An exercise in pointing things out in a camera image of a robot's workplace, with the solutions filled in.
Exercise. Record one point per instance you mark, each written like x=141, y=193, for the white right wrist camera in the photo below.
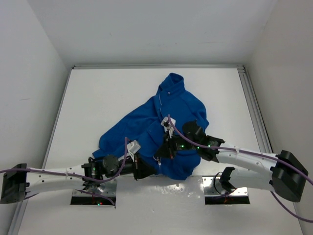
x=167, y=123

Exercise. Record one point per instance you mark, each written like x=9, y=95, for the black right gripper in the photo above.
x=167, y=150

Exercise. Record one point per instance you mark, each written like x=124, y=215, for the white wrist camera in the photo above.
x=132, y=148
x=167, y=123

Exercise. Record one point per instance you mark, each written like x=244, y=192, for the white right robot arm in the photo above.
x=280, y=173

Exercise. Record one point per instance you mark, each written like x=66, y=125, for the blue zip-up jacket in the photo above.
x=144, y=125

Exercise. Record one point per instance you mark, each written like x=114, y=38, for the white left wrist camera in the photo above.
x=132, y=148

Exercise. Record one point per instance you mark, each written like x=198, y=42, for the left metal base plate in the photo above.
x=107, y=189

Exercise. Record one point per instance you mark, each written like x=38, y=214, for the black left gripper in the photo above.
x=141, y=168

